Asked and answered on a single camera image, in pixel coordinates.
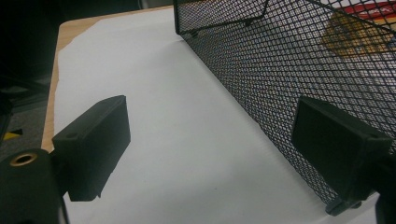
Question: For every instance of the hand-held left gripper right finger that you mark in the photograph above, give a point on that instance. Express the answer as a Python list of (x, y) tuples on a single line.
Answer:
[(333, 146)]

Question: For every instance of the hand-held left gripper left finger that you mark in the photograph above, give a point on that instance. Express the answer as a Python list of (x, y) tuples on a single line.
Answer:
[(93, 146)]

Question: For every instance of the yellow floor tape mark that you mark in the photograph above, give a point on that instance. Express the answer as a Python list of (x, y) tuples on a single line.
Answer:
[(11, 135)]

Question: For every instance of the white paper sheet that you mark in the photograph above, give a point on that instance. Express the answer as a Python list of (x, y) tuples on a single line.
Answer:
[(174, 124)]

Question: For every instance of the brown item inside basket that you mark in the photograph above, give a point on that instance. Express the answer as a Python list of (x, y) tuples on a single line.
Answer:
[(351, 34)]

